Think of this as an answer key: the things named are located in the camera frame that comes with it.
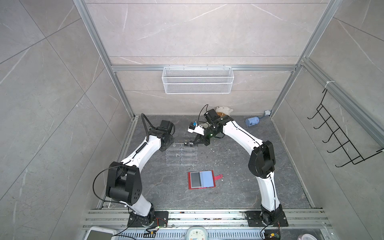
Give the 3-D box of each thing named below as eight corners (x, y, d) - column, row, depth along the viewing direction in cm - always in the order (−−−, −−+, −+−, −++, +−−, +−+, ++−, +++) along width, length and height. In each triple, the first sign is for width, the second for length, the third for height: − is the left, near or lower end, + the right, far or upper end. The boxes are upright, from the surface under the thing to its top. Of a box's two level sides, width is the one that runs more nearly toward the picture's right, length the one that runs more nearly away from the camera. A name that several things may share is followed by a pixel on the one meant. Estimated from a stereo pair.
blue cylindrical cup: (248, 127, 115) (250, 123, 111) (244, 122, 118) (246, 118, 114) (258, 125, 116) (261, 120, 112) (255, 120, 120) (257, 115, 116)
